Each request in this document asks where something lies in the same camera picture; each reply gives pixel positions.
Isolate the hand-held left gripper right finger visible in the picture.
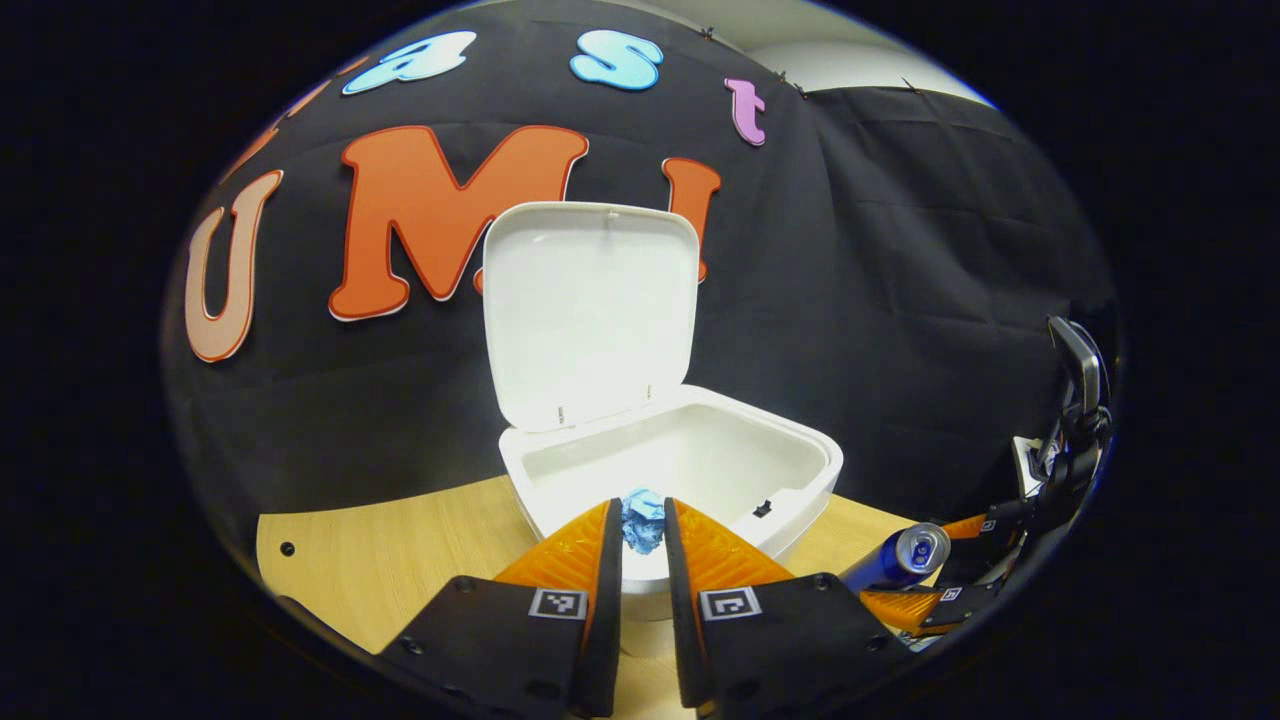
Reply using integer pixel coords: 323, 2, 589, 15
663, 497, 916, 719

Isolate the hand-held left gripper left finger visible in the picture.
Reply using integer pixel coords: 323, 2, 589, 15
375, 497, 626, 719

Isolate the blue pop can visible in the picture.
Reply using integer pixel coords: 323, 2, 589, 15
840, 522, 952, 596

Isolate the blue paper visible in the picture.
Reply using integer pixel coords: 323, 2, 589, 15
620, 488, 667, 556

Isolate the white desktop garbage bin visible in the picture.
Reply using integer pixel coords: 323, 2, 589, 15
482, 201, 844, 661

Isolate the wooden desktop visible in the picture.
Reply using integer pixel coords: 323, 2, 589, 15
255, 475, 946, 720

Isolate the black backdrop cloth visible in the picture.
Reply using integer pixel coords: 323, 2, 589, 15
160, 0, 1121, 601

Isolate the row of small backdrop clamps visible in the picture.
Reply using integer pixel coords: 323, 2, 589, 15
698, 25, 921, 101

